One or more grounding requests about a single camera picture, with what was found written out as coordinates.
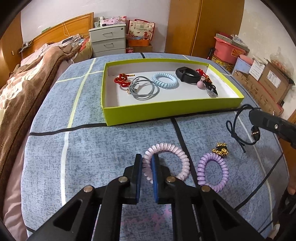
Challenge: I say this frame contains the pink spiral hair tie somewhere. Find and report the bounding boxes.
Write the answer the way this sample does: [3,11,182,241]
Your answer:
[141,142,191,184]

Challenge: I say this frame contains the black hair tie with charm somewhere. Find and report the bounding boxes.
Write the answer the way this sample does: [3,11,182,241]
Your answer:
[225,104,261,153]

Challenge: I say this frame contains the purple spiral hair tie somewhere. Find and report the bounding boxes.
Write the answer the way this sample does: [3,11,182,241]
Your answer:
[196,152,230,194]

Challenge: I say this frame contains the pink ball hair tie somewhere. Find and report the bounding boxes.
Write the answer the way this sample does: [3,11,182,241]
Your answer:
[196,80,218,98]

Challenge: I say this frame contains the grey elastic hair ties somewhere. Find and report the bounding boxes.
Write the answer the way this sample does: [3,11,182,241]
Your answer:
[126,75,161,101]

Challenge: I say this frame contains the red knot charm bracelet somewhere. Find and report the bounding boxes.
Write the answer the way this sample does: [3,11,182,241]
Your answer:
[195,68,212,85]

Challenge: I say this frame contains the red braided cord bracelet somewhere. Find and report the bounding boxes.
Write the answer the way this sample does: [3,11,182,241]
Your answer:
[113,73,136,88]

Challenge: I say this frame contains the black wristband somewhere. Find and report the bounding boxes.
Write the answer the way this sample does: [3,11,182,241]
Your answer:
[176,67,201,84]

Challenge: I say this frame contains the person's right hand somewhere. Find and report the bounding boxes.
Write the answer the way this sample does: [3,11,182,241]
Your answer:
[287,166,296,195]

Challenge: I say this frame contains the brown cardboard box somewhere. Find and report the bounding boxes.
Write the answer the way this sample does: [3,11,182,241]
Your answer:
[232,57,293,116]

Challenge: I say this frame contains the black gold bead charm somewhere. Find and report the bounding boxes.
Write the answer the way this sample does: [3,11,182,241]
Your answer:
[212,142,229,157]

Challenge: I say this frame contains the blue checked bed cover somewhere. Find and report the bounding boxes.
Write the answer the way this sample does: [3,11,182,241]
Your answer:
[21,53,288,236]

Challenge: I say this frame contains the yellow patterned tin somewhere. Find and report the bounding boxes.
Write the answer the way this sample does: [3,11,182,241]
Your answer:
[211,55,234,73]

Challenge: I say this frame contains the green shallow cardboard tray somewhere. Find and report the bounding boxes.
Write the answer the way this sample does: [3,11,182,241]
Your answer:
[101,58,244,126]

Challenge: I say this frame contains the pink plastic basket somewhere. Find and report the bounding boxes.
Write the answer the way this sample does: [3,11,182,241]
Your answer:
[214,37,246,57]

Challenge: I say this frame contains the cola bottle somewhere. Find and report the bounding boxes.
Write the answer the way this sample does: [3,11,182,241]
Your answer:
[125,47,134,53]

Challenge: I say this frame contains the orange box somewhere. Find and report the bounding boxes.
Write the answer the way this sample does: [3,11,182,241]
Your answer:
[127,39,150,47]

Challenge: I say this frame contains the brown fleece blanket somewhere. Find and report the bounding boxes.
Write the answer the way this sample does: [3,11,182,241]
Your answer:
[1,44,79,188]

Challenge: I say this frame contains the grey three-drawer nightstand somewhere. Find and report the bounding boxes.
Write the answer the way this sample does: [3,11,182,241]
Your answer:
[89,24,126,57]

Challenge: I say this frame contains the wooden wardrobe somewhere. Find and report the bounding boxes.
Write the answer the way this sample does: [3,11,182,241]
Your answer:
[165,0,244,58]

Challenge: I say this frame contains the red patterned gift bag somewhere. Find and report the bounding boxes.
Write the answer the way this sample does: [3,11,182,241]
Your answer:
[127,19,156,41]

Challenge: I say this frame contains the wooden headboard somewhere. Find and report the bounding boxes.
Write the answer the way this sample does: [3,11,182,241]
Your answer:
[22,12,94,58]

